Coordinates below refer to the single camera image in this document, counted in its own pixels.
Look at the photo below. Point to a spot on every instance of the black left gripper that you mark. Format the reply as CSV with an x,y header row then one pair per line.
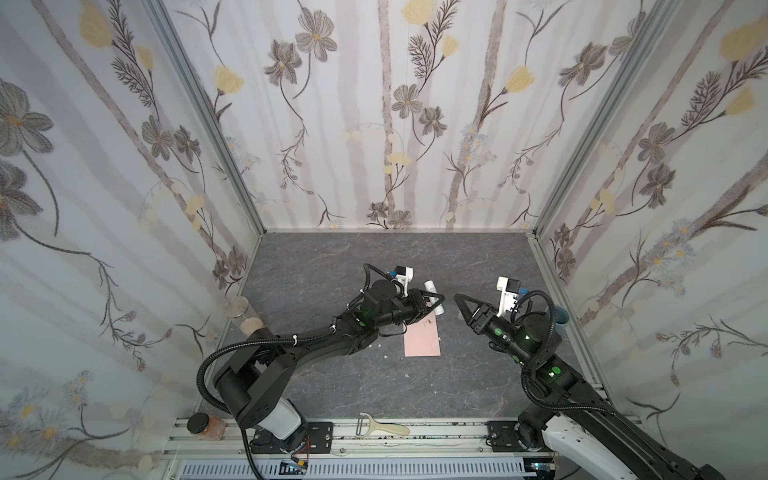
x,y
417,303

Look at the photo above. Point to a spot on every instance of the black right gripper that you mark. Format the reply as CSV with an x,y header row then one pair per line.
x,y
480,317

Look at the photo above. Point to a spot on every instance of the pink paper envelope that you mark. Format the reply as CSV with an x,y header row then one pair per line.
x,y
421,339

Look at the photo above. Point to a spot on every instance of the white glue stick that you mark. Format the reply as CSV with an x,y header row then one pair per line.
x,y
433,299

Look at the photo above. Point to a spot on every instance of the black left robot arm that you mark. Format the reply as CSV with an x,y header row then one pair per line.
x,y
247,379

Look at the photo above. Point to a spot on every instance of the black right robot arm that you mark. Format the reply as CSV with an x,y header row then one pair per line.
x,y
566,414

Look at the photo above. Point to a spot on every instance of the teal ceramic cup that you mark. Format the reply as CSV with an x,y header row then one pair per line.
x,y
562,320

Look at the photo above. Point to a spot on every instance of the cream vegetable peeler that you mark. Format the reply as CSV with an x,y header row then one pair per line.
x,y
368,425

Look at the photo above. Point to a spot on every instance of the amber jar with black lid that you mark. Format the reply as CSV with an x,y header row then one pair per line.
x,y
206,425

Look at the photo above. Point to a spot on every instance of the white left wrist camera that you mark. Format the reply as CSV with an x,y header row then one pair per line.
x,y
402,275

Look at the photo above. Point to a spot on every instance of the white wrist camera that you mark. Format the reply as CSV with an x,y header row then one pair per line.
x,y
509,289
402,275

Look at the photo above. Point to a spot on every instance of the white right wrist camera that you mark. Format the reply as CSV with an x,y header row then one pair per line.
x,y
509,289

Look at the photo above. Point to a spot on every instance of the aluminium mounting rail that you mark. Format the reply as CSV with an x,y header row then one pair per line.
x,y
437,448

